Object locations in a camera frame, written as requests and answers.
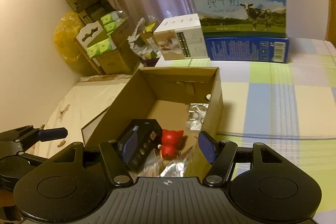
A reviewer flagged silver foil pouch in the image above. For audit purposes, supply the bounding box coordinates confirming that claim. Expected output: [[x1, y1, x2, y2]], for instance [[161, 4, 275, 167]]
[[130, 134, 198, 179]]

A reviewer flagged black shaver box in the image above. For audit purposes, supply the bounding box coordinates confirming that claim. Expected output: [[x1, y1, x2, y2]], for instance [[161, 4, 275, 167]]
[[118, 119, 162, 172]]

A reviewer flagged red Doraemon figurine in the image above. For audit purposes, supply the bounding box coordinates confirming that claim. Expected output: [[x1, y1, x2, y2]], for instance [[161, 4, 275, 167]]
[[158, 129, 187, 160]]

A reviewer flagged clear plastic box white pad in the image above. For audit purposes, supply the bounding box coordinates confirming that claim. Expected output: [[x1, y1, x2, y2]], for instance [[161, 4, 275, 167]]
[[186, 103, 209, 131]]

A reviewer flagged brown cardboard box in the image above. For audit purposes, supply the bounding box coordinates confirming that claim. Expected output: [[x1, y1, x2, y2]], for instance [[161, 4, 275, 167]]
[[81, 66, 224, 177]]

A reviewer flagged checkered bed sheet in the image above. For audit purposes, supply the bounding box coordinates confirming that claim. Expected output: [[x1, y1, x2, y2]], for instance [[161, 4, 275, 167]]
[[158, 38, 335, 223]]

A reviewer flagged box of green tissue packs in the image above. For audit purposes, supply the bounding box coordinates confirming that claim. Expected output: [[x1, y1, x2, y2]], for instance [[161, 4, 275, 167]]
[[74, 12, 140, 75]]

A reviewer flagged yellow plastic bag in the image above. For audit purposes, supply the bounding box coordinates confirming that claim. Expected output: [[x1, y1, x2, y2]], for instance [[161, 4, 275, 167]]
[[54, 12, 86, 75]]

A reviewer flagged white product box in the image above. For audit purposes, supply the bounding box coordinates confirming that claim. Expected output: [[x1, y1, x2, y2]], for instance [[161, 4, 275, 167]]
[[154, 14, 208, 61]]

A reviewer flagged black folding cart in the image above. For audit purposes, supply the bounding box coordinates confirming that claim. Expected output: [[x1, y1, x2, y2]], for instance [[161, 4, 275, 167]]
[[66, 0, 116, 24]]

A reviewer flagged blue milk carton box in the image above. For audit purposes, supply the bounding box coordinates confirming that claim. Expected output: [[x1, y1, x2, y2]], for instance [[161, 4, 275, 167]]
[[193, 0, 289, 63]]

